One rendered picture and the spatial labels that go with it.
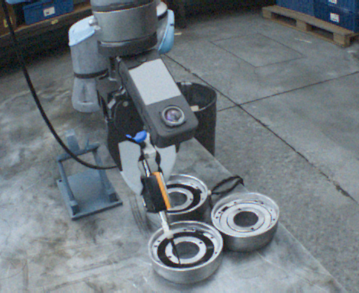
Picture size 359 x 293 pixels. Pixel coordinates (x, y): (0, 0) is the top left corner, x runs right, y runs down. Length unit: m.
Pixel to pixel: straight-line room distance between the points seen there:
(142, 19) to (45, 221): 0.44
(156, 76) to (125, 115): 0.06
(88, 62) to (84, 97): 0.10
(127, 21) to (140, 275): 0.36
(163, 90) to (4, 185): 0.53
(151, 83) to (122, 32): 0.07
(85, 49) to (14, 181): 0.36
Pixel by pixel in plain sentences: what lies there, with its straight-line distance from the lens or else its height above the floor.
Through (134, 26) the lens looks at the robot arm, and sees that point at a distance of 0.47.
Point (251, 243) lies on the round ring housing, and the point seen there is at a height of 0.83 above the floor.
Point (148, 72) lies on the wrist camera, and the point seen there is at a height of 1.10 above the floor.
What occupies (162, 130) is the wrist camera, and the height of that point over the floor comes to 1.06.
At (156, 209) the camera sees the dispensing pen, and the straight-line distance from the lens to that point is 0.56.
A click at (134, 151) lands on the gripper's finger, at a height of 0.99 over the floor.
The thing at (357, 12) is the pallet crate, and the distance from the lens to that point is 4.16.
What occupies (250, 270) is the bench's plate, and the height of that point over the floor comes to 0.80.
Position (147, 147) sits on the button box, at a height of 0.85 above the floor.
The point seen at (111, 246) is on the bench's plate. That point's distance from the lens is 0.70.
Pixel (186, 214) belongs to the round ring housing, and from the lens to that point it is 0.68.
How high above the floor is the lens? 1.28
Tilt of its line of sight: 32 degrees down
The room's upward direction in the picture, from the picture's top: 6 degrees counter-clockwise
